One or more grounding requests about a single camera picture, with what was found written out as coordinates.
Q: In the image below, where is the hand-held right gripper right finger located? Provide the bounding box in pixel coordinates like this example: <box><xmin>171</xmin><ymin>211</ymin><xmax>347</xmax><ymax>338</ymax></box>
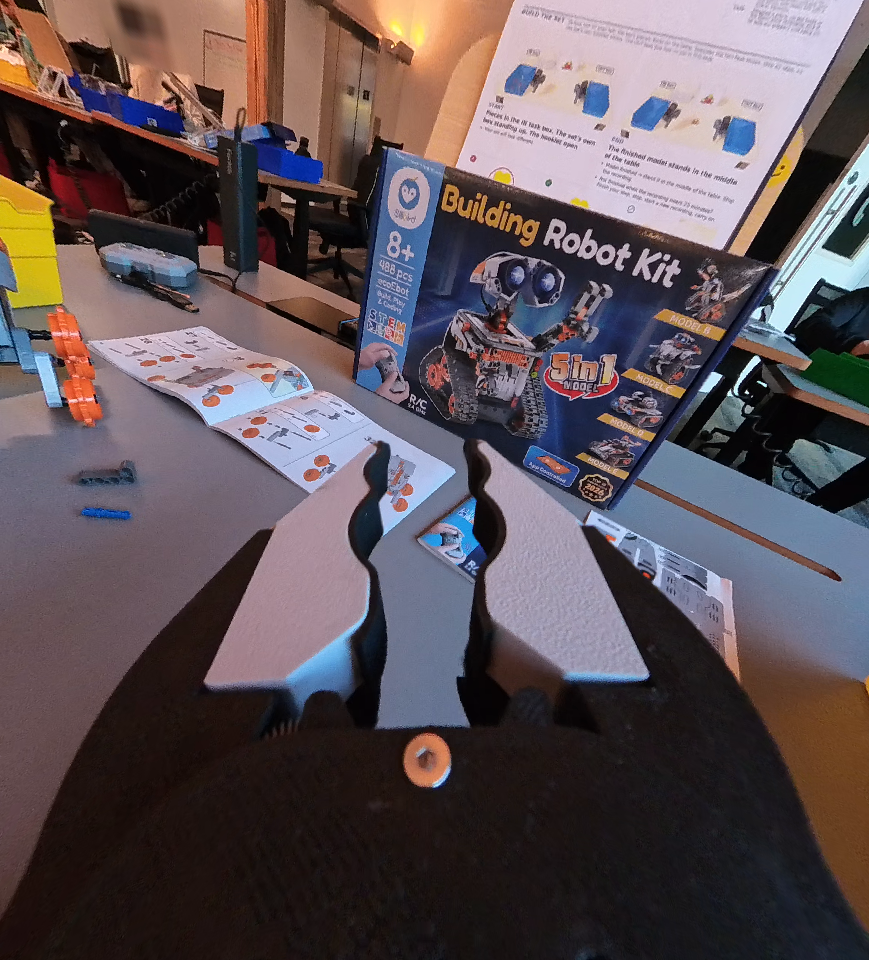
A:
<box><xmin>457</xmin><ymin>439</ymin><xmax>651</xmax><ymax>727</ymax></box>

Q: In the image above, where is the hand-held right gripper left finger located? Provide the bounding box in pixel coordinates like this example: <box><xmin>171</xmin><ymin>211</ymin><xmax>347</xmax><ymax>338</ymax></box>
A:
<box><xmin>203</xmin><ymin>441</ymin><xmax>392</xmax><ymax>729</ymax></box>

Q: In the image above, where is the grey desk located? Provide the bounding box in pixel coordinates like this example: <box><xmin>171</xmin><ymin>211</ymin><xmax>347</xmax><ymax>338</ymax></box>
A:
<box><xmin>0</xmin><ymin>243</ymin><xmax>869</xmax><ymax>960</ymax></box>

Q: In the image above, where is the blue robot kit manual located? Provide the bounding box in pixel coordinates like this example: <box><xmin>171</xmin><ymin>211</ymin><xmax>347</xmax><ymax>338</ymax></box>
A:
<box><xmin>417</xmin><ymin>498</ymin><xmax>492</xmax><ymax>582</ymax></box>

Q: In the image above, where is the robot sticker sheet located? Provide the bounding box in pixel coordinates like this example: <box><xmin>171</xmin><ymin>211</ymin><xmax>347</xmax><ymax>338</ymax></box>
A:
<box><xmin>584</xmin><ymin>511</ymin><xmax>742</xmax><ymax>680</ymax></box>

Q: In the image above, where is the white instruction booklet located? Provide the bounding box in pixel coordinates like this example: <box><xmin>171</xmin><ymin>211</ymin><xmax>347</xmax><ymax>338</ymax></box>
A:
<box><xmin>88</xmin><ymin>327</ymin><xmax>457</xmax><ymax>535</ymax></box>

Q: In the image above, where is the blue robot kit box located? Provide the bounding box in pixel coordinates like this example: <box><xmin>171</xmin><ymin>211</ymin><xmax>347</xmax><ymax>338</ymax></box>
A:
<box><xmin>352</xmin><ymin>148</ymin><xmax>777</xmax><ymax>511</ymax></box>

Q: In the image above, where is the green plastic bin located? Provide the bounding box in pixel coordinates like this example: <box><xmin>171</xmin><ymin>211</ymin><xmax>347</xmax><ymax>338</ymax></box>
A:
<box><xmin>804</xmin><ymin>348</ymin><xmax>869</xmax><ymax>415</ymax></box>

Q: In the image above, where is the grey remote control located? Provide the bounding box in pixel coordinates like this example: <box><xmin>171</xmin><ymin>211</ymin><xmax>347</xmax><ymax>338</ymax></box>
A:
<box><xmin>99</xmin><ymin>243</ymin><xmax>199</xmax><ymax>291</ymax></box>

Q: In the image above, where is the black office chair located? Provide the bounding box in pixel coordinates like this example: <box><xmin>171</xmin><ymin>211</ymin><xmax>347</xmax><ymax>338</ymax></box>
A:
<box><xmin>307</xmin><ymin>138</ymin><xmax>379</xmax><ymax>301</ymax></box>

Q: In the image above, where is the black rectangular box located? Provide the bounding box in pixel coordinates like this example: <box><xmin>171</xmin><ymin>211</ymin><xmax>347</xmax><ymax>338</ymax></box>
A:
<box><xmin>88</xmin><ymin>210</ymin><xmax>201</xmax><ymax>264</ymax></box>

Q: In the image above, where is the dark upright dock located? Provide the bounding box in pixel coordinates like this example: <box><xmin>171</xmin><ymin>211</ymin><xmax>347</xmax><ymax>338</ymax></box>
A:
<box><xmin>217</xmin><ymin>135</ymin><xmax>259</xmax><ymax>273</ymax></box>

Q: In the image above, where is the long wooden workbench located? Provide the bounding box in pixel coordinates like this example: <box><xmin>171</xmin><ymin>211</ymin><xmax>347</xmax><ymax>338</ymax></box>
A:
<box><xmin>0</xmin><ymin>63</ymin><xmax>361</xmax><ymax>204</ymax></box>

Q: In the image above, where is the wooden display stand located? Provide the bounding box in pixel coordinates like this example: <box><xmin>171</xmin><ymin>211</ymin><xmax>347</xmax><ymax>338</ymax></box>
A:
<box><xmin>423</xmin><ymin>93</ymin><xmax>807</xmax><ymax>256</ymax></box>

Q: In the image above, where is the white printed sheet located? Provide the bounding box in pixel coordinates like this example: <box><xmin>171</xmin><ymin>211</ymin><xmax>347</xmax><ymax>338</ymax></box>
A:
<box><xmin>455</xmin><ymin>0</ymin><xmax>863</xmax><ymax>252</ymax></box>

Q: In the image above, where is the long blue plastic bin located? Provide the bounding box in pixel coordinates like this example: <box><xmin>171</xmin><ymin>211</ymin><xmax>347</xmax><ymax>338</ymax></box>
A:
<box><xmin>67</xmin><ymin>71</ymin><xmax>186</xmax><ymax>136</ymax></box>

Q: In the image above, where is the black usb cable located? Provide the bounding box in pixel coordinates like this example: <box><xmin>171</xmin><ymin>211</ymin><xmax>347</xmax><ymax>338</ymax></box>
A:
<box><xmin>108</xmin><ymin>271</ymin><xmax>201</xmax><ymax>315</ymax></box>

